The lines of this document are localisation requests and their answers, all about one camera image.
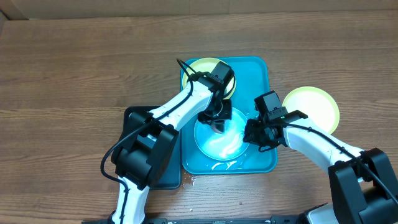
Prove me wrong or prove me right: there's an orange green sponge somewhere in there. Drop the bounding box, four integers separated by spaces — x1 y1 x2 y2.
211 121 224 134

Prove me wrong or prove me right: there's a light blue plate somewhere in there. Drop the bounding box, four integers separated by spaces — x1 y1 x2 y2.
194 108 249 161

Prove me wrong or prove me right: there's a yellow plate with blue stain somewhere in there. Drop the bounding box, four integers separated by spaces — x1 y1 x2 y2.
180 57 236 100

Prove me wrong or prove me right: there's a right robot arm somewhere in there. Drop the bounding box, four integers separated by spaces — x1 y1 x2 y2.
243 110 397 224

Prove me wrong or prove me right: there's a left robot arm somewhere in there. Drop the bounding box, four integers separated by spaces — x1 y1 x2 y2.
100 60 236 223

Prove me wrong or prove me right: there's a teal plastic tray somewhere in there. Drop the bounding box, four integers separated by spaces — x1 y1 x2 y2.
180 56 278 175

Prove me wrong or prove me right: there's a black water tray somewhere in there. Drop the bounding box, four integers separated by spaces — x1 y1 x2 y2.
119 106 182 190

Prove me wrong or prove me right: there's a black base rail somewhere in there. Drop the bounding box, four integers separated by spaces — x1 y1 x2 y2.
82 214 312 224

